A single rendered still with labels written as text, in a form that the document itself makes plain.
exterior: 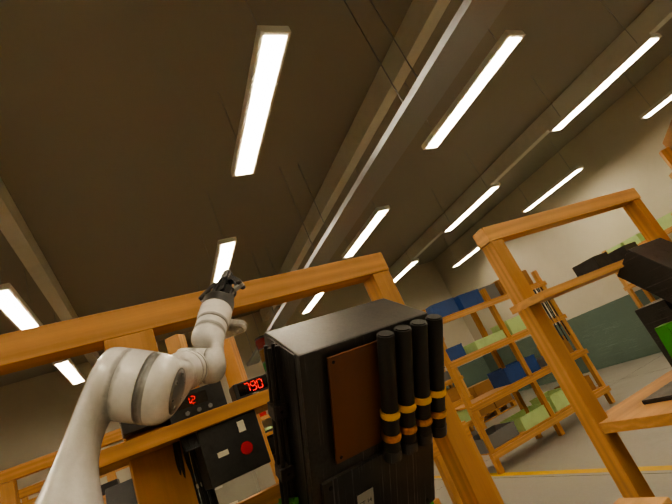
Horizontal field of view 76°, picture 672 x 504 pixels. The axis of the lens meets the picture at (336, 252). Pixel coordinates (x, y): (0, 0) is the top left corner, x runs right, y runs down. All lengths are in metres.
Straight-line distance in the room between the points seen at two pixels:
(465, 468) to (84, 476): 1.43
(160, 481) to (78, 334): 0.48
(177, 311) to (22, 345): 0.42
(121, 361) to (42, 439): 10.85
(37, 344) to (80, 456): 0.92
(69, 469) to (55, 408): 10.92
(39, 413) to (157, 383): 10.97
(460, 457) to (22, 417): 10.52
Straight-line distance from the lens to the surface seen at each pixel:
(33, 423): 11.55
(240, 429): 1.35
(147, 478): 1.42
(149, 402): 0.60
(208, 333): 0.97
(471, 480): 1.82
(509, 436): 6.49
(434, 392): 1.09
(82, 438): 0.61
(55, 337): 1.50
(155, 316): 1.51
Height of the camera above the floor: 1.39
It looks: 19 degrees up
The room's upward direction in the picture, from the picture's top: 24 degrees counter-clockwise
